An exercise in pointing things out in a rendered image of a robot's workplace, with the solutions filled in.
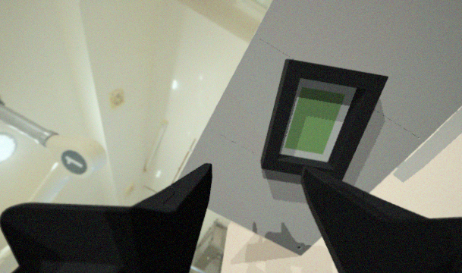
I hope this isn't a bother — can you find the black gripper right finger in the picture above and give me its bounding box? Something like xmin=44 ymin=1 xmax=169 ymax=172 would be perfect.
xmin=301 ymin=166 xmax=462 ymax=273

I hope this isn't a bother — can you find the grey flat board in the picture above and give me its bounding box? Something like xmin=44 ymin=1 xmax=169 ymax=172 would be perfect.
xmin=177 ymin=0 xmax=462 ymax=256

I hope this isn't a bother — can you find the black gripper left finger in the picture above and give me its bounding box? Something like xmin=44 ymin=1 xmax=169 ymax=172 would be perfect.
xmin=0 ymin=163 xmax=212 ymax=273

